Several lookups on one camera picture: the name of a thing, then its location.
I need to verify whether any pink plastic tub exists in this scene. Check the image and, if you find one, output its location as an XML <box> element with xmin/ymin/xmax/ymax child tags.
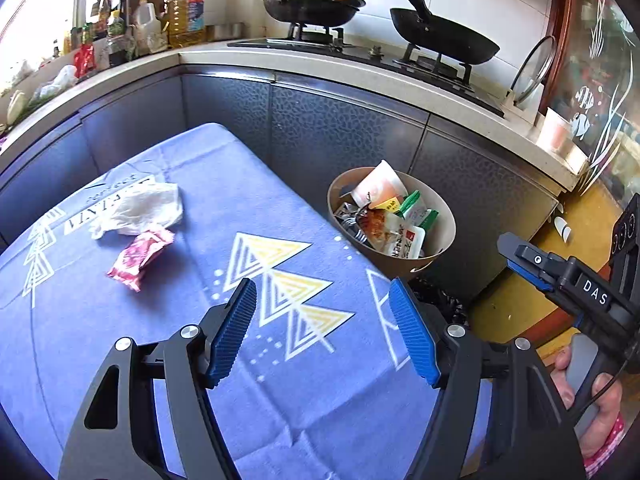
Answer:
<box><xmin>540</xmin><ymin>107</ymin><xmax>576</xmax><ymax>153</ymax></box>

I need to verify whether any black frying pan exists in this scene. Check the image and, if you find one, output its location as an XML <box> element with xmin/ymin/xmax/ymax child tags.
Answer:
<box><xmin>390</xmin><ymin>0</ymin><xmax>501</xmax><ymax>65</ymax></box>

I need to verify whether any row of condiment bottles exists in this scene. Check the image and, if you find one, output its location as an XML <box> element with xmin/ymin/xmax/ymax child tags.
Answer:
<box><xmin>52</xmin><ymin>0</ymin><xmax>126</xmax><ymax>66</ymax></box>

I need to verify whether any silver foil wrapper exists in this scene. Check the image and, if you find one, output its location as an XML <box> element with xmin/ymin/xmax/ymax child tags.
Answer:
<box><xmin>334</xmin><ymin>202</ymin><xmax>371</xmax><ymax>246</ymax></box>

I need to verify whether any orange sauce packet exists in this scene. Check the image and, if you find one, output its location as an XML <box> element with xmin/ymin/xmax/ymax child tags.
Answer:
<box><xmin>357</xmin><ymin>207</ymin><xmax>401</xmax><ymax>253</ymax></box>

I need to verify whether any yellow cooking oil bottle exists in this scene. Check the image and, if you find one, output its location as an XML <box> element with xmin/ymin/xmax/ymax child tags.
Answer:
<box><xmin>167</xmin><ymin>0</ymin><xmax>206</xmax><ymax>48</ymax></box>

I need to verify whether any pink white plastic bag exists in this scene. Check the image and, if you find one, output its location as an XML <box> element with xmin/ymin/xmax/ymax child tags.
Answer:
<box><xmin>350</xmin><ymin>160</ymin><xmax>408</xmax><ymax>206</ymax></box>

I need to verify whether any glass pot lid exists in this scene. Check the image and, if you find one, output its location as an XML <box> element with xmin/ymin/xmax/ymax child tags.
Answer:
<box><xmin>510</xmin><ymin>35</ymin><xmax>558</xmax><ymax>108</ymax></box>

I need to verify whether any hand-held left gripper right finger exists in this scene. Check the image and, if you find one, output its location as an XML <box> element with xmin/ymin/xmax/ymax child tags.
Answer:
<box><xmin>389</xmin><ymin>277</ymin><xmax>588</xmax><ymax>480</ymax></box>

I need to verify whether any white plastic jug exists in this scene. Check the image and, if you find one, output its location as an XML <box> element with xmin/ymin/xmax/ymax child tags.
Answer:
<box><xmin>134</xmin><ymin>0</ymin><xmax>168</xmax><ymax>56</ymax></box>

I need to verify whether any pink snack wrapper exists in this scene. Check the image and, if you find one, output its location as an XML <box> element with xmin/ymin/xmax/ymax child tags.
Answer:
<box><xmin>106</xmin><ymin>227</ymin><xmax>176</xmax><ymax>292</ymax></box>

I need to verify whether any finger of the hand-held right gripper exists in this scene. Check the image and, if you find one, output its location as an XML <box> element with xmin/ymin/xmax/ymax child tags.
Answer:
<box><xmin>506</xmin><ymin>259</ymin><xmax>556</xmax><ymax>293</ymax></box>
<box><xmin>497</xmin><ymin>232</ymin><xmax>568</xmax><ymax>283</ymax></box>

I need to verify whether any person's right forearm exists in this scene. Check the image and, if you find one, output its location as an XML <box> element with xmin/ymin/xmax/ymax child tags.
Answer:
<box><xmin>582</xmin><ymin>412</ymin><xmax>630</xmax><ymax>478</ymax></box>

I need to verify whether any white packet with red label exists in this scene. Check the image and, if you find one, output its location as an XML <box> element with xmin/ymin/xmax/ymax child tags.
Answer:
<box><xmin>387</xmin><ymin>225</ymin><xmax>427</xmax><ymax>260</ymax></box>

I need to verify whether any glass door with fish print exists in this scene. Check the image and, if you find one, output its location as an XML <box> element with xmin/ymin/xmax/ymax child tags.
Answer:
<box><xmin>542</xmin><ymin>0</ymin><xmax>640</xmax><ymax>196</ymax></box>

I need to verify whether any blue printed tablecloth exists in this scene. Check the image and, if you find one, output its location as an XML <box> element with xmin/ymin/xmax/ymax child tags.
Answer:
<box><xmin>0</xmin><ymin>122</ymin><xmax>493</xmax><ymax>480</ymax></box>

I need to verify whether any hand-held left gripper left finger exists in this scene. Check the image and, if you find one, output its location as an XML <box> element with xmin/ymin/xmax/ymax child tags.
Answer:
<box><xmin>57</xmin><ymin>277</ymin><xmax>257</xmax><ymax>480</ymax></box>

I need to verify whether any black gas stove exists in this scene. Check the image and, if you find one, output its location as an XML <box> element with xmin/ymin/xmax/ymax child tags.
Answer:
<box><xmin>227</xmin><ymin>25</ymin><xmax>506</xmax><ymax>118</ymax></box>

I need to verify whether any beige round waste bin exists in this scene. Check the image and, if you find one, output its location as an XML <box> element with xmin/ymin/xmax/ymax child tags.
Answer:
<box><xmin>327</xmin><ymin>165</ymin><xmax>457</xmax><ymax>273</ymax></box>

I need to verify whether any person's right hand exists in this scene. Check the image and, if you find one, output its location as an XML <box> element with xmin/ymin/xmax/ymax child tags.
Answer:
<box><xmin>552</xmin><ymin>347</ymin><xmax>626</xmax><ymax>456</ymax></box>

